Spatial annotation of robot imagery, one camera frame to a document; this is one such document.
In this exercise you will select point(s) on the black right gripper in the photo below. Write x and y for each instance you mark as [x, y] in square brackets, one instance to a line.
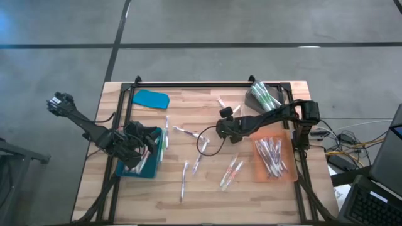
[232, 127]

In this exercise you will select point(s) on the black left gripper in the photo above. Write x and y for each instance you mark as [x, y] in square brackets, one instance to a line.
[128, 147]

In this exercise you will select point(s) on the orange white toothbrush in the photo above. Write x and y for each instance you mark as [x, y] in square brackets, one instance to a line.
[234, 175]
[221, 103]
[236, 110]
[229, 171]
[144, 163]
[138, 169]

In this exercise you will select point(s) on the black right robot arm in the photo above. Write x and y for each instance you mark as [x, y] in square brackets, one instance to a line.
[273, 117]

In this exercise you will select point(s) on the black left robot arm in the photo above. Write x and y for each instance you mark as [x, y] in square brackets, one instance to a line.
[84, 124]

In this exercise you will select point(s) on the grey plastic bin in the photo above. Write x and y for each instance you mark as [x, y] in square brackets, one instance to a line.
[251, 105]

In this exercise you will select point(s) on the blue plastic bin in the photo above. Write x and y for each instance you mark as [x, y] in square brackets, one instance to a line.
[154, 169]

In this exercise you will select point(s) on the blue plastic lid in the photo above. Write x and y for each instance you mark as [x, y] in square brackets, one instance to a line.
[150, 99]

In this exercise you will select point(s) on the cardboard box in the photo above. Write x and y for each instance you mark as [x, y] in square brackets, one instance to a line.
[290, 177]

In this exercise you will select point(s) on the small black hub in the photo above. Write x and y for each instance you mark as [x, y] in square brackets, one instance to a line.
[317, 133]

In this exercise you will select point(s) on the black power strip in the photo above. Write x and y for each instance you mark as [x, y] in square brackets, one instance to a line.
[340, 162]

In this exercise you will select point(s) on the black power adapter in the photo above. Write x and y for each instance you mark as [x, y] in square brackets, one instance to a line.
[347, 138]

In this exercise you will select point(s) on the white paper sheet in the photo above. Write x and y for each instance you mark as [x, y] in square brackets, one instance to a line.
[340, 192]

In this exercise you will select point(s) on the grey metal stand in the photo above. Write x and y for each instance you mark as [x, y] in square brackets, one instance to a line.
[25, 153]

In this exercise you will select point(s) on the black laptop computer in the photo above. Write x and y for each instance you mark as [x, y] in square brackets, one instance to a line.
[370, 207]

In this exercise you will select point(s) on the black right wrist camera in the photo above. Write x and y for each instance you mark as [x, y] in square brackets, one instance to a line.
[226, 112]

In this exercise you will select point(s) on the black table bracket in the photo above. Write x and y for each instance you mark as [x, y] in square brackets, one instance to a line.
[252, 78]
[138, 79]

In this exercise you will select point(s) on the black metal floor frame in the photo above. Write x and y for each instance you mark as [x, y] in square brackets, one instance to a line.
[348, 177]

